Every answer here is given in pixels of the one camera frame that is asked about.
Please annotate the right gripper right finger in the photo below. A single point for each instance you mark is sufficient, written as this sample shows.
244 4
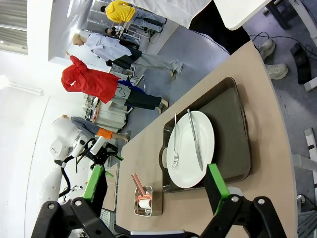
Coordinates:
218 188

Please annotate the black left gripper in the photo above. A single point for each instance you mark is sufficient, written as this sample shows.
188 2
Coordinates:
99 155

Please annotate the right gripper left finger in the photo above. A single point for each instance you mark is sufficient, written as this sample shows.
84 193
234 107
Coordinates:
94 183

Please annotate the white round plate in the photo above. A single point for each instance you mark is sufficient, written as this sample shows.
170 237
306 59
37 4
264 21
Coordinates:
185 153

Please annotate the silver table knife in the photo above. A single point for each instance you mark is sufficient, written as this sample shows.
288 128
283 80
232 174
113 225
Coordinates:
194 138

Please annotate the dark grey serving tray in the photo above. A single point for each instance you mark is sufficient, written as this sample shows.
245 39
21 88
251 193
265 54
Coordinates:
230 129

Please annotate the silver fork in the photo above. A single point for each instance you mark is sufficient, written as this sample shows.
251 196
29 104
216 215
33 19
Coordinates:
175 138

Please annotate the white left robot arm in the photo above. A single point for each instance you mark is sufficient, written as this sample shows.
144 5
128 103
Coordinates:
62 146

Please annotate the black floor pedal box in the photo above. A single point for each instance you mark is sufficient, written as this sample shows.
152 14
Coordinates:
301 63

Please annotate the rectangular steel container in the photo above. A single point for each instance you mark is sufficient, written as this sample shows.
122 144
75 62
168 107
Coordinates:
148 196

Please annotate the mannequin in grey orange top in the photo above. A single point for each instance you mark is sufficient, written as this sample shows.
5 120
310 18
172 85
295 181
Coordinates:
86 126

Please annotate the mannequin in red jacket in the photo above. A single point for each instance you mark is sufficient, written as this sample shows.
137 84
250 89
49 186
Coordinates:
91 83

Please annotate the mannequin in pale blue shirt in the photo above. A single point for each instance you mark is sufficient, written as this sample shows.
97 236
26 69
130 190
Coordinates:
111 48

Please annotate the beige sneaker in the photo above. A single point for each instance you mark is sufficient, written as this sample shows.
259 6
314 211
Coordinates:
267 48
277 71

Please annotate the person in yellow shirt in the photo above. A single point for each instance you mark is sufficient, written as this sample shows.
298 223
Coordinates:
121 11

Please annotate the white side table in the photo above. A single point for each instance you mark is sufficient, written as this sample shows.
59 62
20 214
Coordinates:
237 12

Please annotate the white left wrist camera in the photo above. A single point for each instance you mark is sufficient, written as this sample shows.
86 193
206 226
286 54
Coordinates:
99 145

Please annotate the white metal frame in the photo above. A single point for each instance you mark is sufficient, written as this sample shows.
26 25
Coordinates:
308 161

